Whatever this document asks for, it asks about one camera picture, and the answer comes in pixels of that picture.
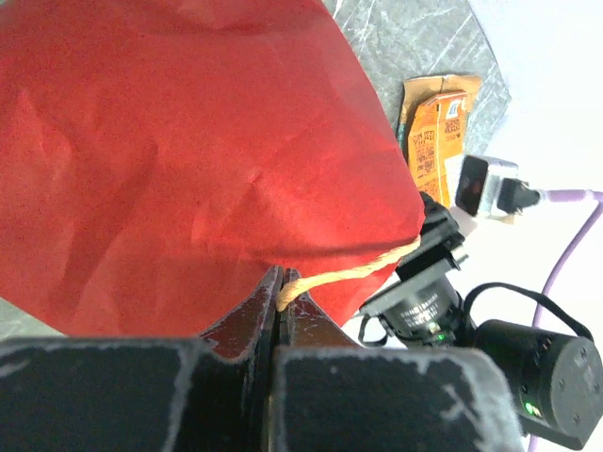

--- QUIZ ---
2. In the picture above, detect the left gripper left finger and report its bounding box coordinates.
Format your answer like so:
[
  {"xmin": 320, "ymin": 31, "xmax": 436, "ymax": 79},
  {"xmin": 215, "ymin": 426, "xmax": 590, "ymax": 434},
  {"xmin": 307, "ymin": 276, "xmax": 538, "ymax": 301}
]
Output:
[{"xmin": 1, "ymin": 267, "xmax": 283, "ymax": 451}]

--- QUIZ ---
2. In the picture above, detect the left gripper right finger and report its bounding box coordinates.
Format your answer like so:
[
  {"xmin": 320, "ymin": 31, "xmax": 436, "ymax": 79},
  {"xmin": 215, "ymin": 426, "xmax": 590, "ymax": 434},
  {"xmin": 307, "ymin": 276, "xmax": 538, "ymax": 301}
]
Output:
[{"xmin": 270, "ymin": 293, "xmax": 523, "ymax": 451}]

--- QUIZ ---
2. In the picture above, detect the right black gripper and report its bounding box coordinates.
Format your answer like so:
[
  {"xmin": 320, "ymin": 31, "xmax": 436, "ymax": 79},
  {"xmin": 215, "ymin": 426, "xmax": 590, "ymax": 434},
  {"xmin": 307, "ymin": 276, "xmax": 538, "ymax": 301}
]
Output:
[{"xmin": 358, "ymin": 192, "xmax": 467, "ymax": 347}]

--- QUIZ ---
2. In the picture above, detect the red paper bag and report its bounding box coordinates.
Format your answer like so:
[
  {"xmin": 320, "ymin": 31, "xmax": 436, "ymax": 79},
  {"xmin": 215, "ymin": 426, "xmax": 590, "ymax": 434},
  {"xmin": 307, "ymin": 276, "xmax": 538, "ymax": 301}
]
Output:
[{"xmin": 1, "ymin": 1, "xmax": 424, "ymax": 336}]

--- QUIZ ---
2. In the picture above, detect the orange striped snack packet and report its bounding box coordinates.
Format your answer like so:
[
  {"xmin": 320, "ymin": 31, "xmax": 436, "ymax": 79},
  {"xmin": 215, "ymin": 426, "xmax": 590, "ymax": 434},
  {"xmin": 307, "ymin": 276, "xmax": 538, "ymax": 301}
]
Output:
[{"xmin": 408, "ymin": 90, "xmax": 468, "ymax": 207}]

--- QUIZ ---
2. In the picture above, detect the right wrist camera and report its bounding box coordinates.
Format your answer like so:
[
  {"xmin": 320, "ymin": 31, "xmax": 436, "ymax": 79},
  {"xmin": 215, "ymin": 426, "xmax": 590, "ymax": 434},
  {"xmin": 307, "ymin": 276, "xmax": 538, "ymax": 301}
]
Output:
[{"xmin": 455, "ymin": 154, "xmax": 542, "ymax": 218}]

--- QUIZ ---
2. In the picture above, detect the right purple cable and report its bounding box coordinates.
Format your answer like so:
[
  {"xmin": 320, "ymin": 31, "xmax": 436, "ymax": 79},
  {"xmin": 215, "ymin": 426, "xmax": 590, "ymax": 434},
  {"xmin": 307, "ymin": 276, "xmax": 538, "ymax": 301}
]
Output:
[{"xmin": 525, "ymin": 187, "xmax": 603, "ymax": 452}]

